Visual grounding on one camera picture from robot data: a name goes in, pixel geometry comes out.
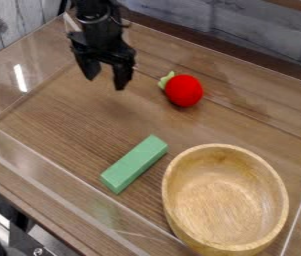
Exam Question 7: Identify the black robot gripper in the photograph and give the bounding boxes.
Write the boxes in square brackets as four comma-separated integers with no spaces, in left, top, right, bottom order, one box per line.
[67,16,137,90]

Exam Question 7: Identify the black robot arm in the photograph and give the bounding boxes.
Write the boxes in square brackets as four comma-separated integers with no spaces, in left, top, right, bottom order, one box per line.
[67,0,137,90]

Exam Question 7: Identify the red plush fruit green leaf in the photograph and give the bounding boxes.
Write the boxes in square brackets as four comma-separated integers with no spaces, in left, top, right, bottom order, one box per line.
[158,71,204,107]

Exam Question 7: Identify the green rectangular block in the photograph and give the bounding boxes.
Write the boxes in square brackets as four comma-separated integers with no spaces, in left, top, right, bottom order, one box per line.
[101,135,169,194]

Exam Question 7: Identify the wooden oval bowl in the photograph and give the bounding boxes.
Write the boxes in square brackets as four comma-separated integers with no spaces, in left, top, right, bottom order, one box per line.
[162,143,289,256]

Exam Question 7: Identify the clear acrylic tray enclosure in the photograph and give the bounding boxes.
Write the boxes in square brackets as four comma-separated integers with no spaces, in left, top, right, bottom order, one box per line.
[0,20,301,256]

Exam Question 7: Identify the black metal frame bracket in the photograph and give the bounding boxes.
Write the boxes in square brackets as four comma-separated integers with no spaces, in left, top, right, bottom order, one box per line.
[9,212,57,256]

